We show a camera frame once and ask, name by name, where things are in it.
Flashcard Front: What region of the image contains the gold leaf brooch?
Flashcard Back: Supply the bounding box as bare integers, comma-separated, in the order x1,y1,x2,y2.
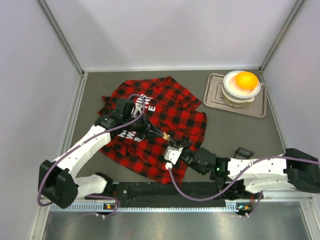
163,132,171,141

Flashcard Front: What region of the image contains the red black plaid shirt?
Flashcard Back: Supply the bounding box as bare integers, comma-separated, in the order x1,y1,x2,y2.
98,76,207,184

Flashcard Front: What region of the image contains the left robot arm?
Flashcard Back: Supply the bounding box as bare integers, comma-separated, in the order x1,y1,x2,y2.
37,112,164,209

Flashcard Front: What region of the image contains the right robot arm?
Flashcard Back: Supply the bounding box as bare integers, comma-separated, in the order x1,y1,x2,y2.
164,142,320,202

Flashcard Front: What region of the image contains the metal tray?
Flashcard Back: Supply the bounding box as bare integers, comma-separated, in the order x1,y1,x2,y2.
203,73,267,118

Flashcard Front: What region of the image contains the stack of white paper plates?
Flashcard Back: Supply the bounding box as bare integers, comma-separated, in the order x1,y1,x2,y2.
222,70,261,103

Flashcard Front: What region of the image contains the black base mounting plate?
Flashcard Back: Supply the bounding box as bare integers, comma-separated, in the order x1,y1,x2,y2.
99,182,260,208

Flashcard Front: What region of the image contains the orange ball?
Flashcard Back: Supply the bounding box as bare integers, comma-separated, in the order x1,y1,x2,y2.
235,71,259,90

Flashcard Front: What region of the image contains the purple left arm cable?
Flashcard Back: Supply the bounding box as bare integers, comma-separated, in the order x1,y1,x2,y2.
36,93,120,218

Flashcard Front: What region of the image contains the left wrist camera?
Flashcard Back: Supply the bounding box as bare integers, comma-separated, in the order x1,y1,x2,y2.
114,98,135,119

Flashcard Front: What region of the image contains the perforated cable duct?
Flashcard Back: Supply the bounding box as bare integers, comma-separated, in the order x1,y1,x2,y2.
50,202,240,213

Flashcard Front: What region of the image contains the black metal bracket stand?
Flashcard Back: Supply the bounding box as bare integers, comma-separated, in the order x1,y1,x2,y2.
233,147,255,160

